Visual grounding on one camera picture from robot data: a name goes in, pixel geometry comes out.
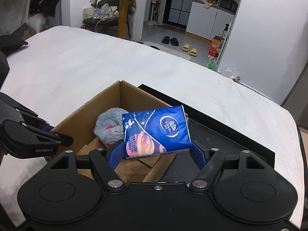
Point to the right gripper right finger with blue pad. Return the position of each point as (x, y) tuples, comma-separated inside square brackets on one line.
[(209, 162)]

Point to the yellow slipper left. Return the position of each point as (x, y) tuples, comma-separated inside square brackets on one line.
[(186, 48)]

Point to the orange cardboard box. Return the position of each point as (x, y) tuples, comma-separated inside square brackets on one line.
[(215, 46)]

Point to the black slipper left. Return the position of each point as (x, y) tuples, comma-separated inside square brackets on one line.
[(166, 40)]

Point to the white kitchen cabinet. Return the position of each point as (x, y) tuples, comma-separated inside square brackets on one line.
[(208, 22)]

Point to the black shallow tray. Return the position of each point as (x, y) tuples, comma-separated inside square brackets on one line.
[(210, 133)]

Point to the yellow round side table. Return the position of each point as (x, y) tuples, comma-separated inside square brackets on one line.
[(123, 8)]

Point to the grey-blue plush toy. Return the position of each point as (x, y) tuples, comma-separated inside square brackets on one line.
[(109, 126)]

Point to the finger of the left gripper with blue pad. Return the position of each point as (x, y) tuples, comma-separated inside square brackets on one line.
[(29, 117), (23, 141)]

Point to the brown cardboard box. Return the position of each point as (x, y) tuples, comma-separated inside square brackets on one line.
[(80, 125)]

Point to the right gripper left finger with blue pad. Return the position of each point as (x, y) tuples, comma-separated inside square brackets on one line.
[(104, 162)]

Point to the green plastic bag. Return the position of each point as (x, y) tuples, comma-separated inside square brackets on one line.
[(211, 63)]

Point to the blue tissue pack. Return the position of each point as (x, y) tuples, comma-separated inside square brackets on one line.
[(156, 132)]

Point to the clear plastic bag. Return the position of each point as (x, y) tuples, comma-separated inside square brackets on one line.
[(231, 73)]

